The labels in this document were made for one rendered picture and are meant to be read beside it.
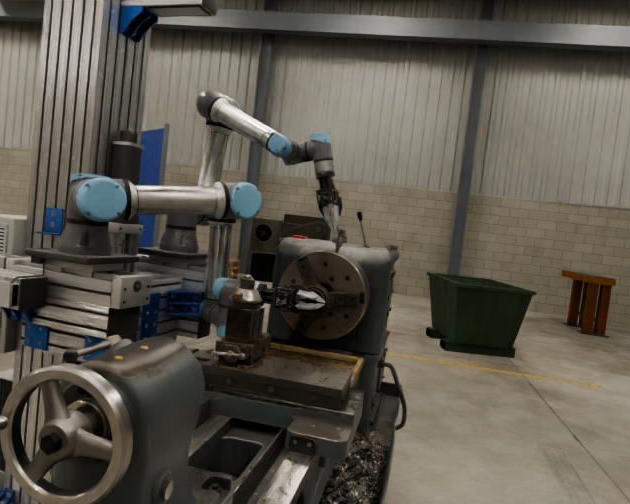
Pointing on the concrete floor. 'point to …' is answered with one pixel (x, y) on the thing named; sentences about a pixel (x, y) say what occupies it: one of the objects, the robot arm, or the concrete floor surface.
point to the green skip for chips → (476, 314)
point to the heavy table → (589, 302)
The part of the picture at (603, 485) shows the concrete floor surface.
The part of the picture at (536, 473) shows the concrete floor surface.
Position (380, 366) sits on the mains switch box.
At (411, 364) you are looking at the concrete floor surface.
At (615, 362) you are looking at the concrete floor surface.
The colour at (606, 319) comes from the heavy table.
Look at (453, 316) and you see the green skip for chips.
